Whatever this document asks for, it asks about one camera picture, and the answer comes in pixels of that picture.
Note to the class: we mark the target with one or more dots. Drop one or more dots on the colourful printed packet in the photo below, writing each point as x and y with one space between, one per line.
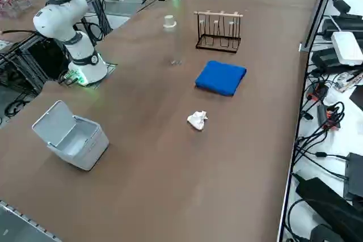
350 82

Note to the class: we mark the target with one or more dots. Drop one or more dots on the black rectangular box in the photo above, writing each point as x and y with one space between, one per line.
354 176

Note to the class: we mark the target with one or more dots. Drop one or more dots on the folded blue towel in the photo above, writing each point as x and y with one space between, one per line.
221 77

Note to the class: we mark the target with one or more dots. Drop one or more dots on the white tissue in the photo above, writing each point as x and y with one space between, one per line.
197 120

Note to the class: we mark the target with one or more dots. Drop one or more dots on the red and black connector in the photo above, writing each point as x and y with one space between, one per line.
317 91

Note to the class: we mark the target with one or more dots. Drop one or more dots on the black adapter with orange plugs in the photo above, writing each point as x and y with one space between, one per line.
330 118

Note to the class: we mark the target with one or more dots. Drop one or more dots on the clear bottle with white cap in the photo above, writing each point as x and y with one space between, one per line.
170 22

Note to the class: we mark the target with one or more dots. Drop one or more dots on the small black charger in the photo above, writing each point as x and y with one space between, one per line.
341 5

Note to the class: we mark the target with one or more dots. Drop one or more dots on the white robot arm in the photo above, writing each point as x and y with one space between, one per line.
56 18

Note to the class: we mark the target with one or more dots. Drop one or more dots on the dark arm base plate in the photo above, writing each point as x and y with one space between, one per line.
111 65

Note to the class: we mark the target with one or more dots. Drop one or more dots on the aluminium frame post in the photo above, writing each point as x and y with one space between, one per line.
320 9

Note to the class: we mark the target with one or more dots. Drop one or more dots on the aluminium rail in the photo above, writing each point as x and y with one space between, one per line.
25 219

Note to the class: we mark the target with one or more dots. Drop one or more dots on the white flat router box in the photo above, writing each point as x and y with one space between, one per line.
347 48

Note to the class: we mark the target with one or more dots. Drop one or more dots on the small grey lidded trash bin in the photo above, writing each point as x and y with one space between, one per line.
82 151

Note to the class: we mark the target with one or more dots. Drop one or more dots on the black equipment frame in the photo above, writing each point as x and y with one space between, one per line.
42 55

